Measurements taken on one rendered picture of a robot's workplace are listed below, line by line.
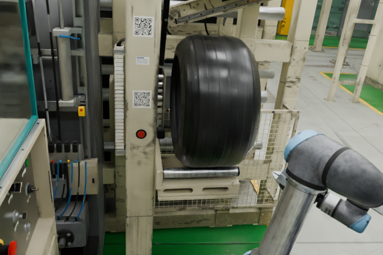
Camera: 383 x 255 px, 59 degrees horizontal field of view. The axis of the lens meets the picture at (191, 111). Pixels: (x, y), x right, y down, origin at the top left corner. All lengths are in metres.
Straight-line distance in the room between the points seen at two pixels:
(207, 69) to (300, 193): 0.55
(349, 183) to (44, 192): 0.93
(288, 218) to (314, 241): 1.73
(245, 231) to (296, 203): 1.67
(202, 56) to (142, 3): 0.29
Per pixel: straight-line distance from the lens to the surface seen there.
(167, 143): 1.72
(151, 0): 1.30
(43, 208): 1.30
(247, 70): 1.30
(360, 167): 0.90
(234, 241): 2.54
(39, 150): 1.17
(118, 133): 1.47
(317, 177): 0.93
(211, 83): 1.23
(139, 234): 1.78
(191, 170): 1.49
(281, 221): 1.01
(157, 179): 1.44
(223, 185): 1.53
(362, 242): 2.89
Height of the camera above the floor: 1.73
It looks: 23 degrees down
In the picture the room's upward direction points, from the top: 5 degrees clockwise
